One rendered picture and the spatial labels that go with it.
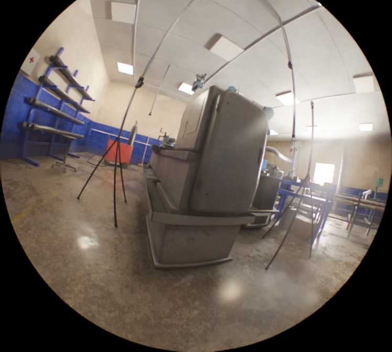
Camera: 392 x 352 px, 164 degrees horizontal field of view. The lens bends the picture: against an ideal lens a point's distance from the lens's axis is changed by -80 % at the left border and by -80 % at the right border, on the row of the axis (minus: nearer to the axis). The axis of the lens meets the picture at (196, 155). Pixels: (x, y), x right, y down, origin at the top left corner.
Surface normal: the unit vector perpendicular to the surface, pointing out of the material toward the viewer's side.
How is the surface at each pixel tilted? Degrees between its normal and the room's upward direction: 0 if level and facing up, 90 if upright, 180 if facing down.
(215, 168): 90
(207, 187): 90
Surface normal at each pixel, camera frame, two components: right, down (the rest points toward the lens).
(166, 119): 0.39, 0.05
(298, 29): -0.25, 0.97
